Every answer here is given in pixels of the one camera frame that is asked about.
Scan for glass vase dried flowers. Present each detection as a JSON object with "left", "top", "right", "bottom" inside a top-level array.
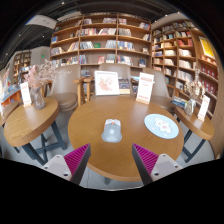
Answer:
[{"left": 183, "top": 68, "right": 206, "bottom": 117}]

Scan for white red sign wooden base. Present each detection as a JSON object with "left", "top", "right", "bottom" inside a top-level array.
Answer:
[{"left": 135, "top": 72, "right": 155, "bottom": 105}]

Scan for glass vase pink flowers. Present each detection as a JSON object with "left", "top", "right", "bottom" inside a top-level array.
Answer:
[{"left": 23, "top": 60, "right": 58, "bottom": 111}]

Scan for upright dark book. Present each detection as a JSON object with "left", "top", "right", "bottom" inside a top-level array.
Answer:
[{"left": 118, "top": 77, "right": 132, "bottom": 96}]

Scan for oval wooden side table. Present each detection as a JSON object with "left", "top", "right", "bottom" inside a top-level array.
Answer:
[{"left": 173, "top": 104, "right": 216, "bottom": 164}]

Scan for small distant bookshelf unit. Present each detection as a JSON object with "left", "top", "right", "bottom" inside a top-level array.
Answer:
[{"left": 12, "top": 49, "right": 33, "bottom": 84}]

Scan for brown upholstered armchair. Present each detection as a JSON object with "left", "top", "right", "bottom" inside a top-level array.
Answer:
[
  {"left": 95, "top": 63, "right": 137, "bottom": 98},
  {"left": 49, "top": 64, "right": 96, "bottom": 113},
  {"left": 141, "top": 67, "right": 176, "bottom": 113}
]

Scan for grey computer mouse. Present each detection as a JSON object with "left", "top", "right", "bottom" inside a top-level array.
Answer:
[{"left": 101, "top": 118, "right": 123, "bottom": 144}]

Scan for round wooden side table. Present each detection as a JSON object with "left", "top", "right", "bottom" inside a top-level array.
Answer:
[{"left": 3, "top": 96, "right": 68, "bottom": 167}]

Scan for stack of dark books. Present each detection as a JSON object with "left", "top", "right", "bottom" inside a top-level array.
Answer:
[{"left": 170, "top": 95, "right": 190, "bottom": 110}]

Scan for white framed floral print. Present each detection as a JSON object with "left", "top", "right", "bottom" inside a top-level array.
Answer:
[{"left": 94, "top": 70, "right": 121, "bottom": 97}]

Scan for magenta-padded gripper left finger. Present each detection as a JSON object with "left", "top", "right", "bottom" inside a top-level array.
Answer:
[{"left": 41, "top": 143, "right": 92, "bottom": 186}]

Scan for round light blue mouse pad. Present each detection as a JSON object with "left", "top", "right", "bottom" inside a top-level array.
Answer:
[{"left": 143, "top": 113, "right": 180, "bottom": 140}]

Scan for wide wooden bookshelf unit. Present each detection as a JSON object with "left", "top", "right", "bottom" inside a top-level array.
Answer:
[{"left": 49, "top": 12, "right": 153, "bottom": 69}]

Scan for small white table sign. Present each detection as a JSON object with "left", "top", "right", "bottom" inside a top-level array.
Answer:
[
  {"left": 197, "top": 94, "right": 212, "bottom": 122},
  {"left": 19, "top": 81, "right": 33, "bottom": 108}
]

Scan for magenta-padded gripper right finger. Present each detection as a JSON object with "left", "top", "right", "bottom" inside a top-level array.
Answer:
[{"left": 131, "top": 143, "right": 184, "bottom": 186}]

